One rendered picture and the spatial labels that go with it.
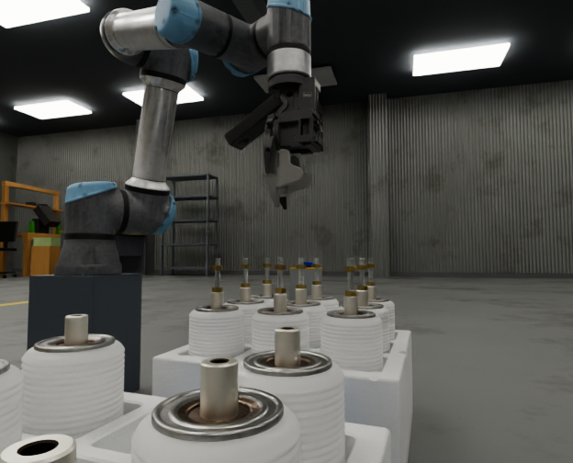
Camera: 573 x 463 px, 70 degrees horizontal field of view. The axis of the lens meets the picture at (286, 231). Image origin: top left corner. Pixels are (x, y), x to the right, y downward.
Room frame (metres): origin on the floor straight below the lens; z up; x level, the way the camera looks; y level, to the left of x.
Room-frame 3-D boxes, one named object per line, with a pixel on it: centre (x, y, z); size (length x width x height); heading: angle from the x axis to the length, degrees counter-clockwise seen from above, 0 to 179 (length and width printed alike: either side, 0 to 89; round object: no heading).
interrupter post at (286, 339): (0.36, 0.00, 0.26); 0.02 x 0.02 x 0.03
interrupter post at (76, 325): (0.44, 0.22, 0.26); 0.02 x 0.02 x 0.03
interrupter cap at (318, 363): (0.36, 0.00, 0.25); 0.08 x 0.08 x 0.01
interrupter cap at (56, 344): (0.44, 0.22, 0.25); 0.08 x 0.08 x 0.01
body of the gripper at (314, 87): (0.68, -0.01, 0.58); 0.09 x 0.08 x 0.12; 70
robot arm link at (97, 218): (1.03, 0.49, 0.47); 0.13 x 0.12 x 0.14; 132
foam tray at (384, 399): (0.80, -0.03, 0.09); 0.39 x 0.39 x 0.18; 71
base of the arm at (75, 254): (1.03, 0.49, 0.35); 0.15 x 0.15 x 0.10
